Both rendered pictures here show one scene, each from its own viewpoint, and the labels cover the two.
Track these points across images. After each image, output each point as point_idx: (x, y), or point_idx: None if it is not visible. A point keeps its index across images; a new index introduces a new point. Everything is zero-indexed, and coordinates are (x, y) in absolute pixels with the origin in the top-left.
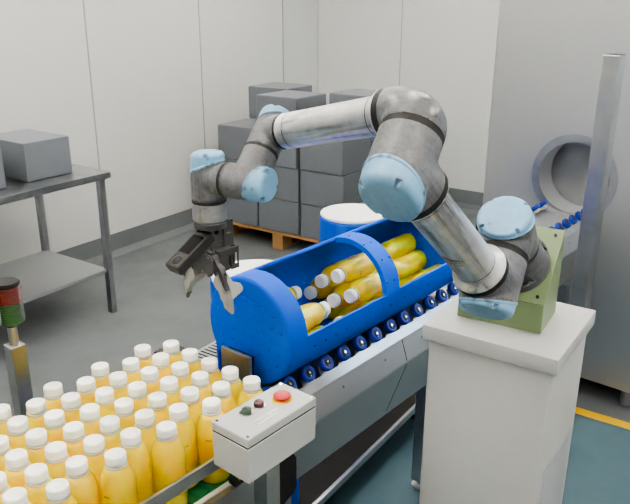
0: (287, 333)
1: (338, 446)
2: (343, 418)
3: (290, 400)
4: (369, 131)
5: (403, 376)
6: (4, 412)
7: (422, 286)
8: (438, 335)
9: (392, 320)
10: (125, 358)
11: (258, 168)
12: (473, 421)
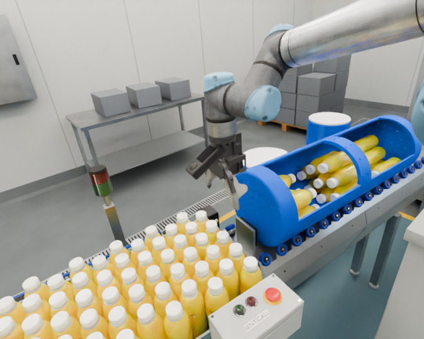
0: (283, 220)
1: (312, 273)
2: (318, 263)
3: (280, 300)
4: (418, 27)
5: (361, 232)
6: (76, 266)
7: (386, 176)
8: (422, 241)
9: (359, 198)
10: (168, 224)
11: (262, 87)
12: None
